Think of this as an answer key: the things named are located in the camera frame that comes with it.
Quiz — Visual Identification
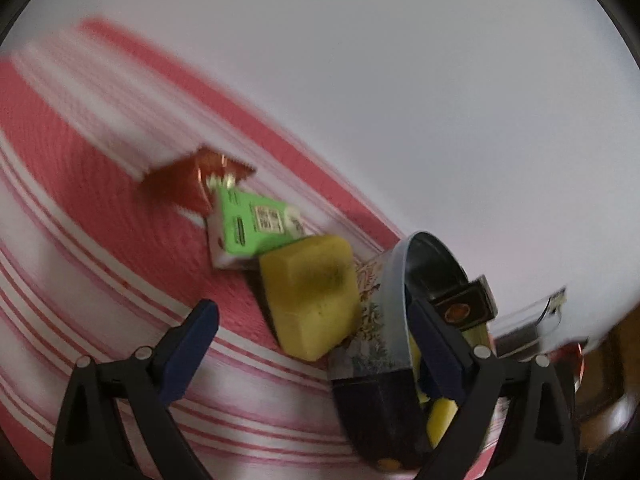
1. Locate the large yellow sponge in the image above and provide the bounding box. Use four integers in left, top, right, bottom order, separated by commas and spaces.
257, 234, 362, 362

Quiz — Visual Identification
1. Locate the red foil packet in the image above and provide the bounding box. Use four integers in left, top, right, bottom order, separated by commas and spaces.
141, 145, 258, 213

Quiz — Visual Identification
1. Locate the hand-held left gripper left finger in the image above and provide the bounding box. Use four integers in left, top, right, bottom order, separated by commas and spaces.
50, 299, 220, 480

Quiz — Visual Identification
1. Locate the red striped tablecloth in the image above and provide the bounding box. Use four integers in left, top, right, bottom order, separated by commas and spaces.
0, 17, 501, 480

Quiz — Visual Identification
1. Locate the round metal tin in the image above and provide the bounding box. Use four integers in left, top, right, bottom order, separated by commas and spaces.
327, 231, 496, 472

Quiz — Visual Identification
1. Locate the small black box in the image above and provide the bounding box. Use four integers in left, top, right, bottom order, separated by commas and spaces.
430, 275, 496, 331

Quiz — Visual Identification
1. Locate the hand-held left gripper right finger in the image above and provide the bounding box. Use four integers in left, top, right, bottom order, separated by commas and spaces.
407, 299, 581, 480

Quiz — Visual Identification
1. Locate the small yellow sponge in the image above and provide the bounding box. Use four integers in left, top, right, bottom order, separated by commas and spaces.
407, 327, 488, 451

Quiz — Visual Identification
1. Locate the small red object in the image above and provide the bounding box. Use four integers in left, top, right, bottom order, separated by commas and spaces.
549, 342, 587, 388

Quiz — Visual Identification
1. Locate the brown wooden furniture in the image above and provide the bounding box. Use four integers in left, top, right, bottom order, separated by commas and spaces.
575, 305, 640, 461

